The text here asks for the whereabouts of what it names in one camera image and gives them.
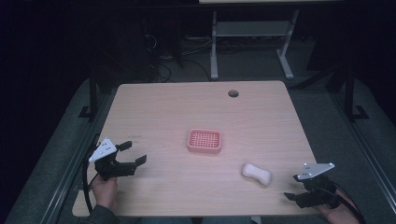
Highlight white desk frame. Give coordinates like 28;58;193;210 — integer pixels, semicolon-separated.
198;0;344;81

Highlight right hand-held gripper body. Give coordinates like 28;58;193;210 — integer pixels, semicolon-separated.
293;161;341;209

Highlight person's right hand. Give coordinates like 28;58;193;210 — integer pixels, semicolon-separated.
317;189;362;224

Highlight black metal stand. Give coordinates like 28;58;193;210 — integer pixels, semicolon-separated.
343;63;370;123
78;69;101;123

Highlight black floor cables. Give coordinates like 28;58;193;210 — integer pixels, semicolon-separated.
146;32;216;83

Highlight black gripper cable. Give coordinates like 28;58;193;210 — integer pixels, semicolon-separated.
81;143;101;216
320;183;368;224

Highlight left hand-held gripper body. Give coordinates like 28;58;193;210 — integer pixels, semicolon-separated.
88;136;126;182

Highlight pink soap dish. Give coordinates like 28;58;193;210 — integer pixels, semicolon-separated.
186;128;223;155

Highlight person's left hand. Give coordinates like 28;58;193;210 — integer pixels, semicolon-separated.
90;174;119;210

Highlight grey metal rail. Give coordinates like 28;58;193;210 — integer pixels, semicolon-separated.
348;122;396;216
38;133;101;224

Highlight white soap bar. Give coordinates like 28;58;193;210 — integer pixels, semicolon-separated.
241;161;273;187

